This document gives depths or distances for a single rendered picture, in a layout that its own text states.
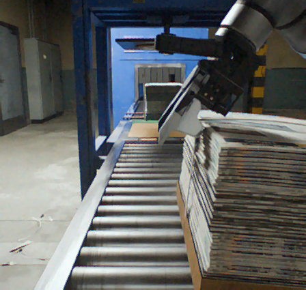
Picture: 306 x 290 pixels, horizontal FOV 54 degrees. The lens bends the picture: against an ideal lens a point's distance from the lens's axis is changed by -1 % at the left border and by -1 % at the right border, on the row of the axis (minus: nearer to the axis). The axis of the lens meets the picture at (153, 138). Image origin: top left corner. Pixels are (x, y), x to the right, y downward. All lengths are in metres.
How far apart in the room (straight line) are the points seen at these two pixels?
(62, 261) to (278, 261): 0.37
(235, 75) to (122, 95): 3.40
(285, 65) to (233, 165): 9.44
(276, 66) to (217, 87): 9.19
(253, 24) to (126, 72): 3.40
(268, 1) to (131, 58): 3.39
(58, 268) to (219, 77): 0.43
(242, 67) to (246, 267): 0.30
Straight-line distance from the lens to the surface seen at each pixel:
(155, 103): 2.27
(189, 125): 0.48
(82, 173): 1.66
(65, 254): 0.64
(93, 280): 0.58
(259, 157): 0.38
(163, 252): 0.62
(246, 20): 0.51
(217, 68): 0.52
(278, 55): 9.71
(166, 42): 0.50
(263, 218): 0.40
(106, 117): 2.18
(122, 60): 3.87
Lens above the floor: 1.14
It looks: 12 degrees down
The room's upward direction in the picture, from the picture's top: straight up
